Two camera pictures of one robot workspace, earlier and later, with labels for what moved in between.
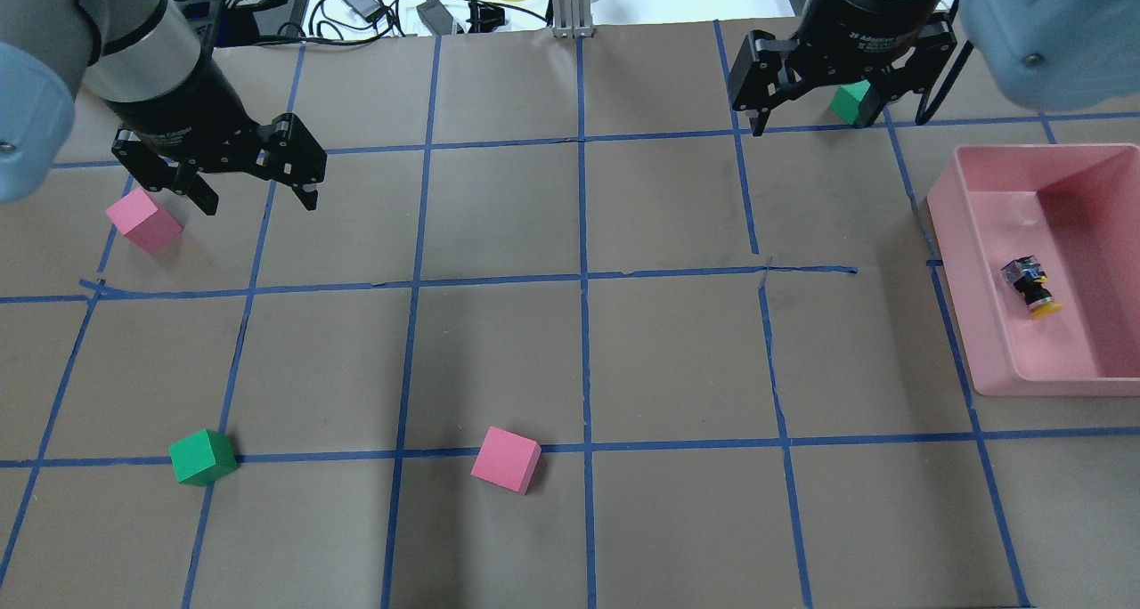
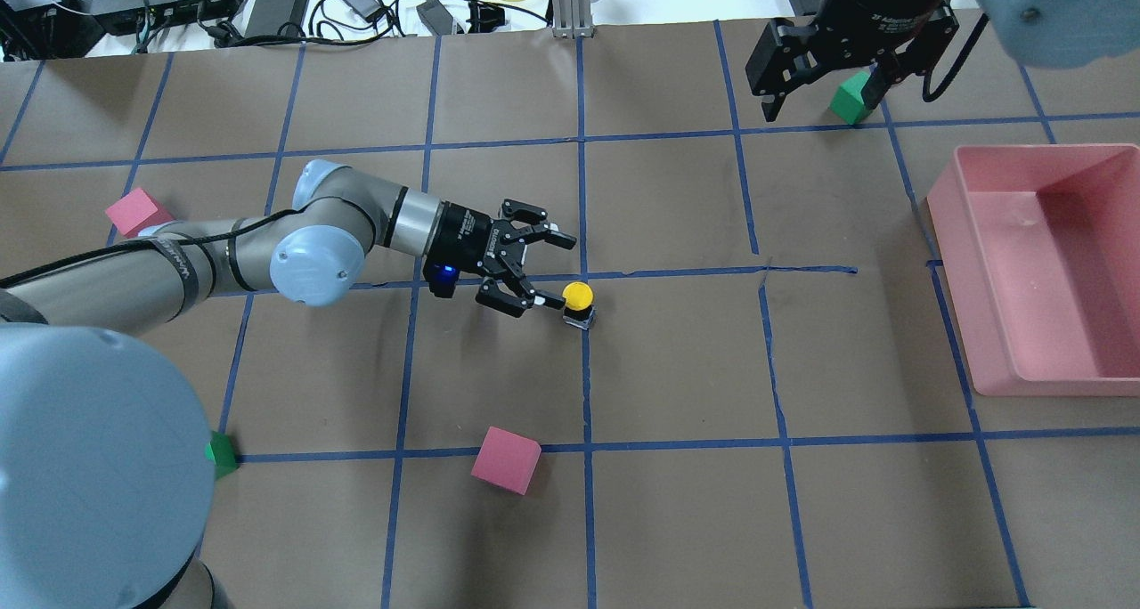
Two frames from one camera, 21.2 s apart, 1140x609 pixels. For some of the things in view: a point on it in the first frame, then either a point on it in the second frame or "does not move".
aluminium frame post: (571, 3) does not move
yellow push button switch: (1028, 280) → (579, 311)
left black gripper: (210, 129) → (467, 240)
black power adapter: (436, 16) does not move
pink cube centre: (508, 459) does not move
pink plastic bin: (1075, 207) does not move
